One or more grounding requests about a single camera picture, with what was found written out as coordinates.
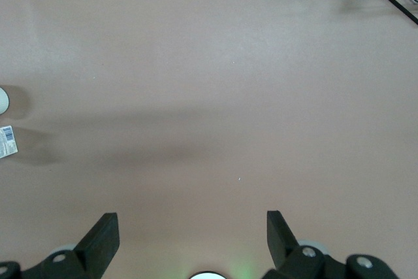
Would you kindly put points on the blue white milk carton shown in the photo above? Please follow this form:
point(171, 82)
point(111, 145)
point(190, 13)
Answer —
point(7, 141)

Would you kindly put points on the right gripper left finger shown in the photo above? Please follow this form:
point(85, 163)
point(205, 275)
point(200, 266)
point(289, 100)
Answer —
point(94, 253)

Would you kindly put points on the white mug grey inside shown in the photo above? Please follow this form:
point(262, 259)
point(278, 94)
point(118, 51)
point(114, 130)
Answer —
point(3, 101)

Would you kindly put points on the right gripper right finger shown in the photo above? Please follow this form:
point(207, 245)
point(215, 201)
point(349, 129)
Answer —
point(284, 249)

